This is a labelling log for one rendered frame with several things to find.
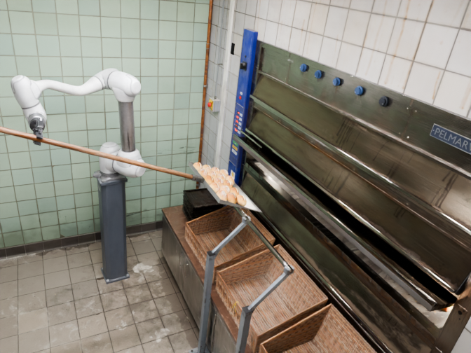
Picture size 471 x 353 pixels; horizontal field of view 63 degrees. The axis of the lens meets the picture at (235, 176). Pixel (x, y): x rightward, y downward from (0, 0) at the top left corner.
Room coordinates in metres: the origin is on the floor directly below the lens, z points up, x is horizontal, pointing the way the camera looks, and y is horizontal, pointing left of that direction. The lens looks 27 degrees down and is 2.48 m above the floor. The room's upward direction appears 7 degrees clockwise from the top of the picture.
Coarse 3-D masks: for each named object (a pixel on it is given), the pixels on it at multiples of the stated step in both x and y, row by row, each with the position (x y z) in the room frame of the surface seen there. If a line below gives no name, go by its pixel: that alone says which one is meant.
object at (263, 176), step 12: (252, 168) 2.68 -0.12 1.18; (264, 180) 2.51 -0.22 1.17; (276, 192) 2.36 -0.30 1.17; (288, 204) 2.23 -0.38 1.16; (300, 216) 2.11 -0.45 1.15; (312, 216) 2.08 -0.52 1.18; (312, 228) 1.99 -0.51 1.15; (324, 228) 1.96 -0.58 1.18; (324, 240) 1.89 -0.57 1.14; (336, 240) 1.85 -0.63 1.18; (336, 252) 1.79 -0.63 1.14; (348, 252) 1.75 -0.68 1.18; (360, 264) 1.66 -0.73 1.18; (372, 276) 1.57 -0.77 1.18; (384, 288) 1.49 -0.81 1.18; (396, 300) 1.41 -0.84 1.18; (408, 312) 1.35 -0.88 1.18; (420, 312) 1.35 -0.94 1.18; (420, 324) 1.29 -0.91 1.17; (432, 324) 1.29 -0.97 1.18; (432, 336) 1.23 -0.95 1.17
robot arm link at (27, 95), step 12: (12, 84) 2.01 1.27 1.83; (24, 84) 2.02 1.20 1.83; (36, 84) 2.09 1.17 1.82; (48, 84) 2.16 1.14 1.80; (60, 84) 2.23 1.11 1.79; (84, 84) 2.40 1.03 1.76; (96, 84) 2.43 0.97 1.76; (24, 96) 2.01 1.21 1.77; (36, 96) 2.06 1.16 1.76; (24, 108) 2.02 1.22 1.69
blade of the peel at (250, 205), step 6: (192, 162) 2.50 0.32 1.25; (192, 168) 2.42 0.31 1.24; (198, 174) 2.33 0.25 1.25; (204, 180) 2.24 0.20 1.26; (234, 186) 2.45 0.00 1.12; (210, 192) 2.13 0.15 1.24; (240, 192) 2.39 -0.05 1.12; (216, 198) 2.05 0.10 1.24; (246, 198) 2.31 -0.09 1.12; (228, 204) 2.05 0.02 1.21; (234, 204) 2.07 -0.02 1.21; (246, 204) 2.20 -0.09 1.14; (252, 204) 2.25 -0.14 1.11; (258, 210) 2.18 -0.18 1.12
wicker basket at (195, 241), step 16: (224, 208) 2.64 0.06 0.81; (240, 208) 2.66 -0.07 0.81; (192, 224) 2.50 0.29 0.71; (208, 224) 2.57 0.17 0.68; (224, 224) 2.65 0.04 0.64; (192, 240) 2.36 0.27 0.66; (208, 240) 2.48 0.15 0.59; (240, 240) 2.50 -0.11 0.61; (256, 240) 2.38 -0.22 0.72; (272, 240) 2.23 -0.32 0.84; (224, 256) 2.30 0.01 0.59; (240, 256) 2.11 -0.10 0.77
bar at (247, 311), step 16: (240, 224) 1.97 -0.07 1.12; (224, 240) 1.92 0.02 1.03; (208, 256) 1.86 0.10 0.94; (208, 272) 1.86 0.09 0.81; (288, 272) 1.55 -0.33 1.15; (208, 288) 1.86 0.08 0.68; (272, 288) 1.52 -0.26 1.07; (208, 304) 1.87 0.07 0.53; (256, 304) 1.48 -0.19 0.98; (240, 320) 1.46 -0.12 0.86; (240, 336) 1.44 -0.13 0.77; (192, 352) 1.89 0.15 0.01; (208, 352) 1.91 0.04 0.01; (240, 352) 1.44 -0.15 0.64
